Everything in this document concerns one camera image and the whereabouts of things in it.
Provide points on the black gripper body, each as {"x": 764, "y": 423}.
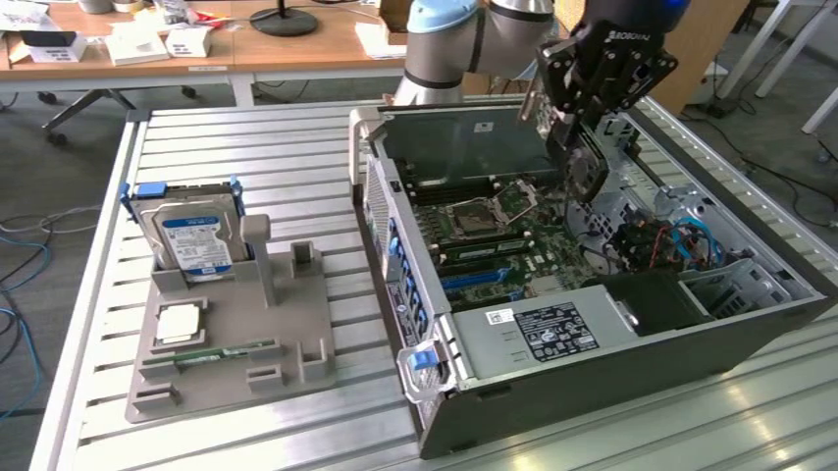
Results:
{"x": 629, "y": 24}

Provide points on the graphics card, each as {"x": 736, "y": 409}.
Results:
{"x": 586, "y": 172}

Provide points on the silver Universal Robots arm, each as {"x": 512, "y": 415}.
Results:
{"x": 445, "y": 49}

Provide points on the perforated silver drive cage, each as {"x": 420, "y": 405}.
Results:
{"x": 629, "y": 196}

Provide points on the open socket cover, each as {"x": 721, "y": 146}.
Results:
{"x": 517, "y": 198}

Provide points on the stack of white papers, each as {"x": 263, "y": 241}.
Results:
{"x": 379, "y": 41}

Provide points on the CPU socket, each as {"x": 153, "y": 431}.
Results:
{"x": 472, "y": 218}

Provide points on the green motherboard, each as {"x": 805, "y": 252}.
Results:
{"x": 550, "y": 255}

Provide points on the installed RAM stick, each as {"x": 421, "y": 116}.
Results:
{"x": 488, "y": 249}

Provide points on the wooden desk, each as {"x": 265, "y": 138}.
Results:
{"x": 295, "y": 54}

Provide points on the long blue expansion slot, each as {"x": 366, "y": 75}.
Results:
{"x": 474, "y": 278}

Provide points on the black lamp base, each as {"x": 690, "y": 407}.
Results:
{"x": 283, "y": 23}

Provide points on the short blue expansion slot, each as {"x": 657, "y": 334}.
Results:
{"x": 505, "y": 295}

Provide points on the silver disk bay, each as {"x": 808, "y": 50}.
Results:
{"x": 740, "y": 289}

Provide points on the grey power supply unit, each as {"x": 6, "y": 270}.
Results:
{"x": 498, "y": 343}

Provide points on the small white printed box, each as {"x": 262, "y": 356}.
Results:
{"x": 189, "y": 43}

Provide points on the blue case latch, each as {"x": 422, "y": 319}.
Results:
{"x": 421, "y": 360}

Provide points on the open black PC case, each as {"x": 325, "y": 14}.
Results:
{"x": 589, "y": 387}

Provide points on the flat white box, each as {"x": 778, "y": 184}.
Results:
{"x": 137, "y": 49}

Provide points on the grey parts rack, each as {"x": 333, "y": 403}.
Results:
{"x": 235, "y": 319}

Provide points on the grey mug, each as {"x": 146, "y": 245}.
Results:
{"x": 95, "y": 6}

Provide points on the office chair base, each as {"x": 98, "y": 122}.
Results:
{"x": 73, "y": 113}

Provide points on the silver CPU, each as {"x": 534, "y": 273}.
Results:
{"x": 178, "y": 324}

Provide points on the white box with black lid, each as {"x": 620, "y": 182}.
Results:
{"x": 58, "y": 49}

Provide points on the green RAM stick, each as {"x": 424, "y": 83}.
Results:
{"x": 210, "y": 354}

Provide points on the white table frame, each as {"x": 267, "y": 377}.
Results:
{"x": 786, "y": 44}

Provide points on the hard disk with blue bracket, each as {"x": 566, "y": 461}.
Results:
{"x": 190, "y": 240}

